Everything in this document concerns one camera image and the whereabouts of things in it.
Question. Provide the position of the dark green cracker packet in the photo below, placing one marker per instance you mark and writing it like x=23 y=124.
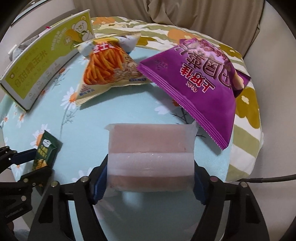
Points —
x=47 y=150

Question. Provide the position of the orange stick snack bag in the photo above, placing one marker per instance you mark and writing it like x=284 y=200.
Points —
x=109 y=65

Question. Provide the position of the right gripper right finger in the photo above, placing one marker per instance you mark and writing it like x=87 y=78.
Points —
x=244 y=221

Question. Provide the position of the light blue daisy tablecloth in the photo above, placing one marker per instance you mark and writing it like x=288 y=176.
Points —
x=131 y=116

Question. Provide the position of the green cardboard snack box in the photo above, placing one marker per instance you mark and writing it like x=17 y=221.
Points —
x=29 y=73

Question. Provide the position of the beige curtain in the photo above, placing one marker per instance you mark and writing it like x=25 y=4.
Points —
x=235 y=23

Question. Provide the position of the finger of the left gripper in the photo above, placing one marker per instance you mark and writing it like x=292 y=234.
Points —
x=16 y=196
x=9 y=157

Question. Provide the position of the translucent pink wafer pack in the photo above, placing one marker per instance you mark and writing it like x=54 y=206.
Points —
x=151 y=157

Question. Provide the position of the purple potato chip bag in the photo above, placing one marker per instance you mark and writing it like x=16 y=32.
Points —
x=203 y=81

